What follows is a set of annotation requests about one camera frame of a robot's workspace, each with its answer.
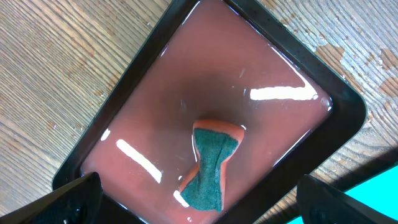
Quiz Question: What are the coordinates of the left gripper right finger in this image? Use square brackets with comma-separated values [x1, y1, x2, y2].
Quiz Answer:
[296, 175, 397, 224]

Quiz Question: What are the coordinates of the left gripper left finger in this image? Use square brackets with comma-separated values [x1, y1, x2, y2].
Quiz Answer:
[1, 172, 103, 224]

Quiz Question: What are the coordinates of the red green sponge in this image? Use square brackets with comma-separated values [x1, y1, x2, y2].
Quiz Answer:
[179, 119, 244, 212]

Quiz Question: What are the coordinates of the teal plastic tray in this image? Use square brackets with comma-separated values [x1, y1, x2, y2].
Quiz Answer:
[289, 166, 397, 224]

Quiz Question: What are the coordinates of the dark red small tray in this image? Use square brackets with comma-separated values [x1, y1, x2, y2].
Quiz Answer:
[52, 1, 366, 223]

